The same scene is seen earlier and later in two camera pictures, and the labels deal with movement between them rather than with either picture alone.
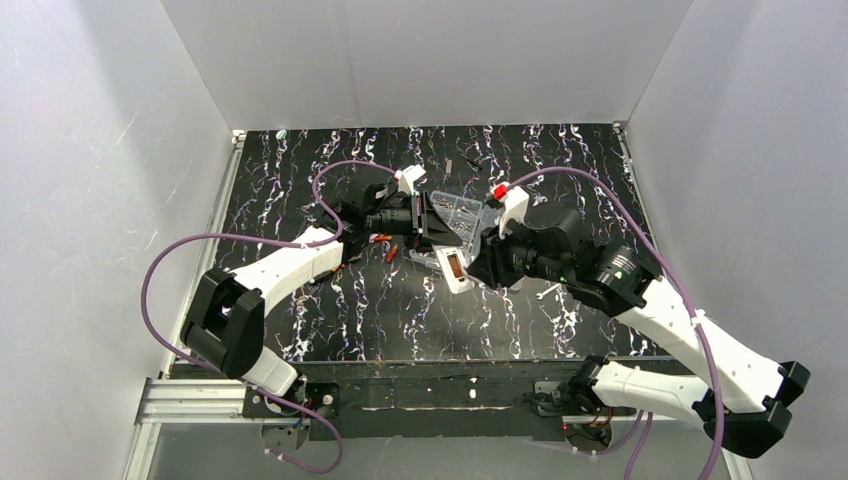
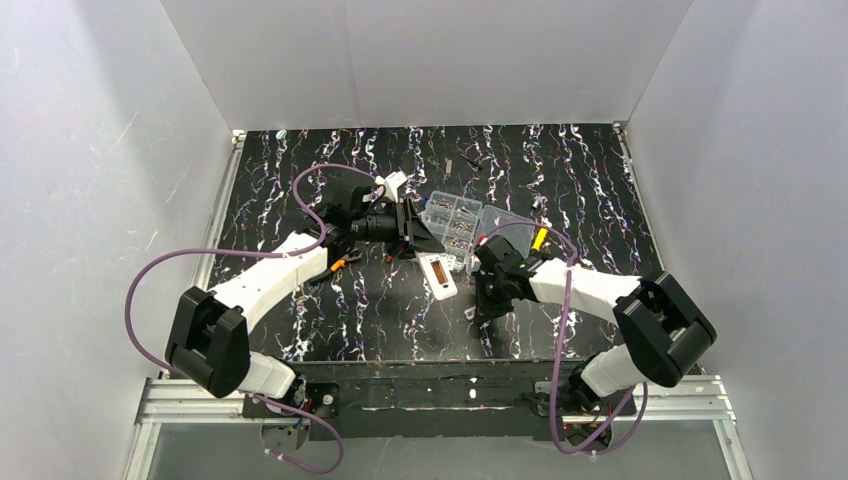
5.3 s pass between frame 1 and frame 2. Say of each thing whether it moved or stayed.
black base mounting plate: stayed
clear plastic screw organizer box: stayed
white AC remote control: moved
